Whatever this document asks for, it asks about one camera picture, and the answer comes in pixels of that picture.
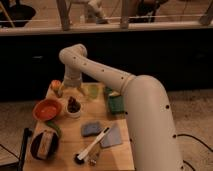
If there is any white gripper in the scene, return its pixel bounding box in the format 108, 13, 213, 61
58, 68, 86, 96

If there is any dark purple grape bunch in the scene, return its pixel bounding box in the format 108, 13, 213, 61
67, 97, 80, 113

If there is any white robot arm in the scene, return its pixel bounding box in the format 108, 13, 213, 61
59, 44, 184, 171

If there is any white paper cup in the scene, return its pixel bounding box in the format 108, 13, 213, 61
65, 103, 81, 118

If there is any orange topped bottle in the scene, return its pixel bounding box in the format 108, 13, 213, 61
50, 80, 63, 98

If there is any orange bowl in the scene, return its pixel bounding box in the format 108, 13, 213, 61
32, 99, 62, 121

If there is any green pepper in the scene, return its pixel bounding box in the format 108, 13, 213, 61
45, 121, 62, 138

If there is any yellow item on board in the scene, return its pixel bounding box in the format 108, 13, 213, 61
109, 92, 119, 97

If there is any blue sponge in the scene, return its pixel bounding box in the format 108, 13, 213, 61
81, 122, 102, 137

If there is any green cutting board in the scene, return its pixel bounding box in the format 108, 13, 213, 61
104, 87, 124, 115

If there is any beige sandwich block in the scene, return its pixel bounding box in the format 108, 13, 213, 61
37, 130, 54, 160

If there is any black bowl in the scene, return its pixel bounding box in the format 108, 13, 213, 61
30, 131, 59, 160

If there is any black stand left of table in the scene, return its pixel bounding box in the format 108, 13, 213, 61
17, 128, 32, 171

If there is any grey blue cloth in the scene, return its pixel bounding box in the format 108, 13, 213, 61
100, 123, 122, 148

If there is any white black brush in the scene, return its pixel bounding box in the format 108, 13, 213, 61
74, 127, 110, 165

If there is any black cable on floor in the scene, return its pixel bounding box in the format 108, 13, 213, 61
177, 133, 213, 171

